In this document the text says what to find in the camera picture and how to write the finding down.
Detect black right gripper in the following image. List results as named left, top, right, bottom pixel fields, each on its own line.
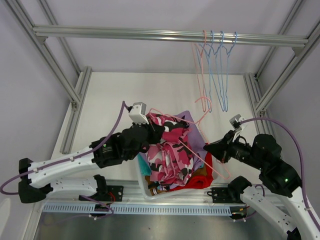
left=203, top=129, right=265, bottom=171

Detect pink wire hanger camouflage trousers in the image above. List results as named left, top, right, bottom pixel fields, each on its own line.
left=147, top=96, right=230, bottom=186

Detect red trousers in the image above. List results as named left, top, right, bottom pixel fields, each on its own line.
left=170, top=153, right=214, bottom=192

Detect pink wire hanger lilac trousers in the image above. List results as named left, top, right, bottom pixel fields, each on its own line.
left=191, top=30, right=212, bottom=113

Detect blue wire hanger brown trousers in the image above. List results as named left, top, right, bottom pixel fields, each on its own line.
left=214, top=31, right=226, bottom=111

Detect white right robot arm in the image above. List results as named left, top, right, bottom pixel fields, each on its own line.
left=204, top=130, right=320, bottom=240

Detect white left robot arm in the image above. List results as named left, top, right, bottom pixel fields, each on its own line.
left=18, top=123, right=166, bottom=204

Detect white plastic mesh basket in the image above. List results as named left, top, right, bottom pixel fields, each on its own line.
left=135, top=153, right=215, bottom=200

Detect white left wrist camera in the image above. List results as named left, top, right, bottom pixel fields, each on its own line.
left=128, top=102, right=149, bottom=125

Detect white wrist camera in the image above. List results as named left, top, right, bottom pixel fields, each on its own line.
left=128, top=102, right=149, bottom=125
left=229, top=114, right=247, bottom=139

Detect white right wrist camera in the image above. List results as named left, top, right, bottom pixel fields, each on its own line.
left=229, top=114, right=247, bottom=139

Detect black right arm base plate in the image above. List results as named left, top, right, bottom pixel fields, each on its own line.
left=206, top=187, right=243, bottom=204

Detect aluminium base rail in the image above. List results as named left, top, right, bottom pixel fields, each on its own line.
left=32, top=177, right=286, bottom=206

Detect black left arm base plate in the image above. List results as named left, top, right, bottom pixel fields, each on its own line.
left=78, top=185, right=124, bottom=202

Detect right aluminium frame struts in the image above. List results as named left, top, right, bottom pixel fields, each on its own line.
left=243, top=0, right=320, bottom=115

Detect aluminium frame struts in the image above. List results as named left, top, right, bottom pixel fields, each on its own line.
left=243, top=0, right=320, bottom=115
left=3, top=0, right=93, bottom=154

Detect left aluminium frame struts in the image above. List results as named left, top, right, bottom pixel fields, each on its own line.
left=3, top=0, right=93, bottom=154

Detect white slotted cable duct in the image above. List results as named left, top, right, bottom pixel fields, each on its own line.
left=42, top=203, right=232, bottom=216

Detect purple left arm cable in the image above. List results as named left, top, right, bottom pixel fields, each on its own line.
left=0, top=100, right=133, bottom=222

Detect aluminium hanging rail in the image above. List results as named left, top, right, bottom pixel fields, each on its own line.
left=32, top=25, right=309, bottom=49

